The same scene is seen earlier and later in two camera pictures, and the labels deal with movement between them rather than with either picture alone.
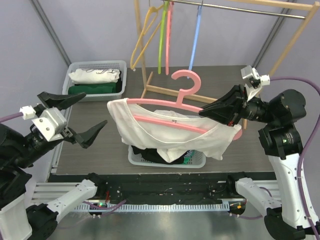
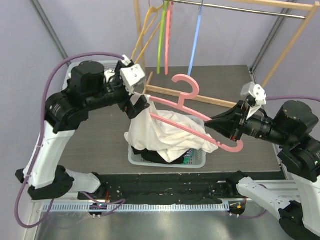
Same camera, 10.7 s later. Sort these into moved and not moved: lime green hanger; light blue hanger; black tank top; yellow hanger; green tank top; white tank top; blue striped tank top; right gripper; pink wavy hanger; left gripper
Moved: white tank top; left gripper; right gripper
Not moved: light blue hanger; pink wavy hanger; green tank top; black tank top; lime green hanger; yellow hanger; blue striped tank top
